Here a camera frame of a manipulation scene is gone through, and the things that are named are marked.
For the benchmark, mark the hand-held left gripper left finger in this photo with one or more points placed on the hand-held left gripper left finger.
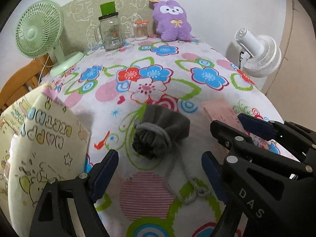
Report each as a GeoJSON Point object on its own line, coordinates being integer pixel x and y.
{"type": "Point", "coordinates": [106, 172]}

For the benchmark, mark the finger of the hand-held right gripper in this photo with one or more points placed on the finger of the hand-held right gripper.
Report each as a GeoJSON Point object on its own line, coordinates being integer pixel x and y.
{"type": "Point", "coordinates": [237, 140]}
{"type": "Point", "coordinates": [256, 126]}

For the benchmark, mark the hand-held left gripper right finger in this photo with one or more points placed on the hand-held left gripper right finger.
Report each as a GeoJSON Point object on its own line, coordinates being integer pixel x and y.
{"type": "Point", "coordinates": [213, 177]}

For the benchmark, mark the pink paper packet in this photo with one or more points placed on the pink paper packet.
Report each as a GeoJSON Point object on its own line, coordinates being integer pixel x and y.
{"type": "Point", "coordinates": [219, 111]}

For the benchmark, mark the yellow printed gift bag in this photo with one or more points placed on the yellow printed gift bag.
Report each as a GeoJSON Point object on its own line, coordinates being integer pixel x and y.
{"type": "Point", "coordinates": [49, 165]}

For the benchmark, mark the beige door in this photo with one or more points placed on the beige door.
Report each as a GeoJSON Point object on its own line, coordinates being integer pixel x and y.
{"type": "Point", "coordinates": [296, 66]}

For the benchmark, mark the white clip fan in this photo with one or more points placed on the white clip fan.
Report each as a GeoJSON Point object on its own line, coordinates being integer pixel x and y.
{"type": "Point", "coordinates": [261, 54]}

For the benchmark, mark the floral tablecloth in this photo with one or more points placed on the floral tablecloth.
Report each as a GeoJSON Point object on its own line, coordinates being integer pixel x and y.
{"type": "Point", "coordinates": [158, 59]}

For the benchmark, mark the wooden chair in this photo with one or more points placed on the wooden chair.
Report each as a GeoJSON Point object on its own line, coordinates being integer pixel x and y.
{"type": "Point", "coordinates": [19, 84]}

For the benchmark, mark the purple plush rabbit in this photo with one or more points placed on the purple plush rabbit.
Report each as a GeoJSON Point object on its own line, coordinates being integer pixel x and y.
{"type": "Point", "coordinates": [171, 22]}

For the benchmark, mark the glass jar with black lid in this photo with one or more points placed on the glass jar with black lid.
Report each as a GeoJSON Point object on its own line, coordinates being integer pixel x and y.
{"type": "Point", "coordinates": [112, 34]}

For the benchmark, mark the cotton swab container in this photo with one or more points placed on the cotton swab container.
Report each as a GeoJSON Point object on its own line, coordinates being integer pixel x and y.
{"type": "Point", "coordinates": [141, 30]}

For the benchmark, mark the green desk fan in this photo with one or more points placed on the green desk fan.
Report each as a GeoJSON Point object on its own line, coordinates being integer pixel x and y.
{"type": "Point", "coordinates": [37, 29]}

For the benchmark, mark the green printed board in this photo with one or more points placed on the green printed board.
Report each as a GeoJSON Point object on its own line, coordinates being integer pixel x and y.
{"type": "Point", "coordinates": [81, 9]}

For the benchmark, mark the green box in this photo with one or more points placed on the green box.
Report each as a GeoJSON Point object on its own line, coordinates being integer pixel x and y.
{"type": "Point", "coordinates": [108, 8]}

